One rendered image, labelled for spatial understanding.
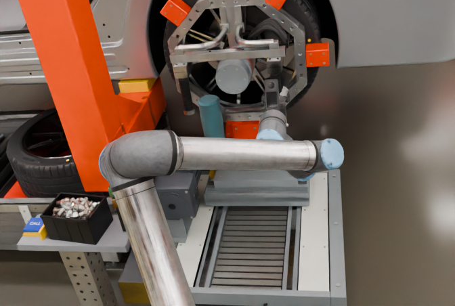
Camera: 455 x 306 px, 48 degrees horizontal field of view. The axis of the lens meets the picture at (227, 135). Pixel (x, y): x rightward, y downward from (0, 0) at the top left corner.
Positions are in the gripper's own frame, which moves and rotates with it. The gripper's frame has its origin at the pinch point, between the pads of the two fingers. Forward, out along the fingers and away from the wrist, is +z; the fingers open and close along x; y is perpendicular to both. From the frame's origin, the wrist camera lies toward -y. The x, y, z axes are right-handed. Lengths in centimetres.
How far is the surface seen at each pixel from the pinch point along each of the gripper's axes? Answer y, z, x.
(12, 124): 51, 67, -165
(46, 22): -38, -22, -69
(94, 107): -6, -22, -62
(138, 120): 17, 9, -60
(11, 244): 68, -14, -127
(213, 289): 75, -30, -30
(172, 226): 67, -1, -52
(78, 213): 27, -39, -70
